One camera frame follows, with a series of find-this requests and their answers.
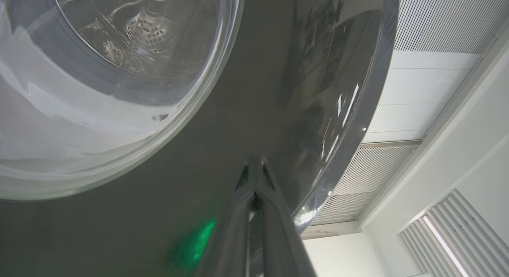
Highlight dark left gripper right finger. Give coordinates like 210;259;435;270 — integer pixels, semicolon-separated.
256;156;317;277

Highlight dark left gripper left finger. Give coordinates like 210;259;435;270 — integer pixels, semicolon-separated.
195;156;257;277

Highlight dark round glass washer door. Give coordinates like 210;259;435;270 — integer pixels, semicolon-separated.
0;0;400;277

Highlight white vertical blinds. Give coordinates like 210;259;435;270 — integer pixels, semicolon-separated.
400;189;509;277

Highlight perforated steel washer drum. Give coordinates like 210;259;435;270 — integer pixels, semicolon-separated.
76;0;217;81

